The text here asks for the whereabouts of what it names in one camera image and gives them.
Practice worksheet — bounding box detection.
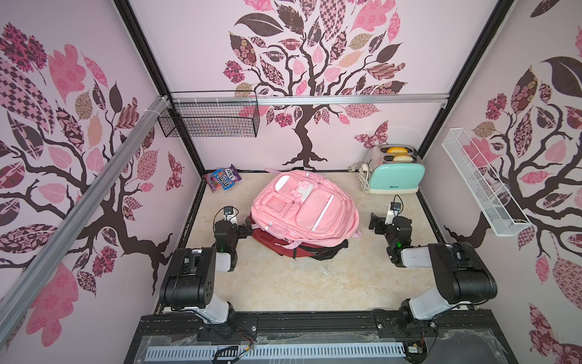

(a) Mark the aluminium rail wall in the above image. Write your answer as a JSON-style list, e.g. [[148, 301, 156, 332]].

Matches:
[[0, 96, 170, 347], [173, 93, 450, 106]]

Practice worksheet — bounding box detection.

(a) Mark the black wire basket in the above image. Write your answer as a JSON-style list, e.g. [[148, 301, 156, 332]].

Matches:
[[158, 89, 260, 138]]

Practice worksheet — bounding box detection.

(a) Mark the white toaster power cord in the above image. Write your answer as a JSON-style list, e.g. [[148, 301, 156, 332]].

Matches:
[[349, 162, 374, 196]]

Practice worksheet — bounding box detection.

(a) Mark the pink red candy bag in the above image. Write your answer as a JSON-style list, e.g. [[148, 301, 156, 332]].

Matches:
[[203, 173, 221, 193]]

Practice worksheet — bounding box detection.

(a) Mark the aluminium rail back wall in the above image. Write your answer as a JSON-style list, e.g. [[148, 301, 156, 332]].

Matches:
[[173, 93, 450, 106]]

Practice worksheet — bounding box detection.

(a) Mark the black backpack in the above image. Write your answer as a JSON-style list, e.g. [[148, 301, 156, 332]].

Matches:
[[291, 240, 349, 261]]

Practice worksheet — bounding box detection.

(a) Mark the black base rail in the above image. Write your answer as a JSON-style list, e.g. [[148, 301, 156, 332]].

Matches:
[[132, 309, 502, 345]]

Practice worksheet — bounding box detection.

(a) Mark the mint green toaster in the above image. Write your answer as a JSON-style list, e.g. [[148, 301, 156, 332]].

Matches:
[[364, 144, 425, 195]]

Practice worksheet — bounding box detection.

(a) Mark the pink backpack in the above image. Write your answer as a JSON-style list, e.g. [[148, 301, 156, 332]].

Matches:
[[250, 168, 362, 250]]

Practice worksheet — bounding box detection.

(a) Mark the white slotted cable duct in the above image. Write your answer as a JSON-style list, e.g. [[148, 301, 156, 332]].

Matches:
[[142, 342, 406, 363]]

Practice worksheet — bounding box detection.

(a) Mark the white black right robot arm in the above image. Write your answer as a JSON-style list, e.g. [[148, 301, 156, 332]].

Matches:
[[368, 213, 498, 326]]

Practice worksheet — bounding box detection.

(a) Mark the blue M&M's candy bag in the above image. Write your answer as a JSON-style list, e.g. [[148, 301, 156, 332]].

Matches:
[[212, 168, 235, 190]]

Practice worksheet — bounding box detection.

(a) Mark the purple Skittles candy bag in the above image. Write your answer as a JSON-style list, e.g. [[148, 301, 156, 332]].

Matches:
[[224, 165, 242, 183]]

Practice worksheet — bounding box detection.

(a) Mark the white wire shelf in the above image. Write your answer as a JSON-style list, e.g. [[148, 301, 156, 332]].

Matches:
[[442, 127, 534, 237]]

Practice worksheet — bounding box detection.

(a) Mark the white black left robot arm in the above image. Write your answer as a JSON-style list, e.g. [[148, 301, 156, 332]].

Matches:
[[159, 218, 253, 325]]

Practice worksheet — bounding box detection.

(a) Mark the aluminium rail left wall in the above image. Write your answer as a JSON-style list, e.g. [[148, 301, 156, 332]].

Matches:
[[0, 96, 170, 347]]

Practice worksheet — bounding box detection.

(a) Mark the red backpack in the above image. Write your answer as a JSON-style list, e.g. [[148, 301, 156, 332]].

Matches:
[[253, 229, 296, 258]]

